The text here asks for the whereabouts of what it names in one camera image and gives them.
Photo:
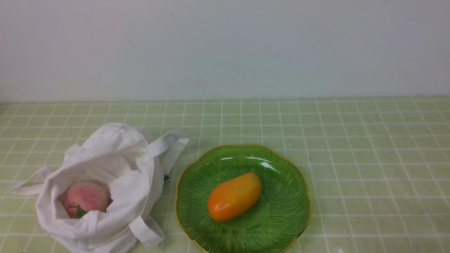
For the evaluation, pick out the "white cloth bag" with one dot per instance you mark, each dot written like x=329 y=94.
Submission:
x=132 y=166

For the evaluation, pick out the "pink peach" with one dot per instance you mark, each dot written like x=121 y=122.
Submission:
x=86 y=196

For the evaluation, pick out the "orange mango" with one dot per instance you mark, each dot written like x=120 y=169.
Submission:
x=233 y=197

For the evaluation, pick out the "green glass plate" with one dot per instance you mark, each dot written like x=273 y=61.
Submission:
x=272 y=225

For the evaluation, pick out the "green checkered tablecloth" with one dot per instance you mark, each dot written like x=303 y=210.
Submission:
x=377 y=168

